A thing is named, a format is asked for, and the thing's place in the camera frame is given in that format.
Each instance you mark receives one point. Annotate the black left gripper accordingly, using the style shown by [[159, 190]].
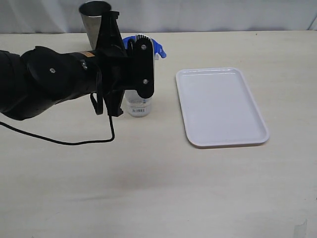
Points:
[[116, 62]]

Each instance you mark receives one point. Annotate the blue plastic lid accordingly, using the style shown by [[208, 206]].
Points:
[[158, 48]]

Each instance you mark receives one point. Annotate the stainless steel cup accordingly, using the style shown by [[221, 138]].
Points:
[[91, 14]]

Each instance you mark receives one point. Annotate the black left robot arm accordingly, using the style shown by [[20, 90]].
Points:
[[33, 82]]

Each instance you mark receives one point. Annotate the clear plastic tall container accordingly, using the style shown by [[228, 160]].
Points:
[[137, 106]]

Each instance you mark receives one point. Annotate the white rectangular tray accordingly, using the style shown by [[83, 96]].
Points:
[[218, 108]]

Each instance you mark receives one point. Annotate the white backdrop curtain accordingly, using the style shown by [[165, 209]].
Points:
[[62, 16]]

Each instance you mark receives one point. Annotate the wrist camera mount block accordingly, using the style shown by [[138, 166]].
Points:
[[142, 67]]

